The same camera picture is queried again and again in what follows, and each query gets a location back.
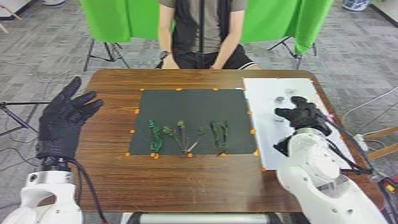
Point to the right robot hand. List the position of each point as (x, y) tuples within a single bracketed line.
[(304, 115)]

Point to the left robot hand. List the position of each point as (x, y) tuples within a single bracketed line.
[(59, 126)]

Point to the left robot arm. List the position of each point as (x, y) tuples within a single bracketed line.
[(50, 196)]

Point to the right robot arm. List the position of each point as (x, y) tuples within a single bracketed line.
[(320, 173)]

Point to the dark mat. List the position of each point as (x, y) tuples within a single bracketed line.
[(196, 106)]

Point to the person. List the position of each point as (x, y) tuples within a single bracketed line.
[(210, 20)]

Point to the black tripod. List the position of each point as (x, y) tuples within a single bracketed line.
[(23, 103)]

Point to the green sprig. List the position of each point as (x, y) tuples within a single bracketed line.
[(171, 131)]

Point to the black cloth stand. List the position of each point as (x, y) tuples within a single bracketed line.
[(295, 50), (109, 50)]

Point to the blue white vase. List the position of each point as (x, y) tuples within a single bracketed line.
[(355, 4)]

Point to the pale grey bar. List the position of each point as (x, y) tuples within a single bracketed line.
[(201, 219)]

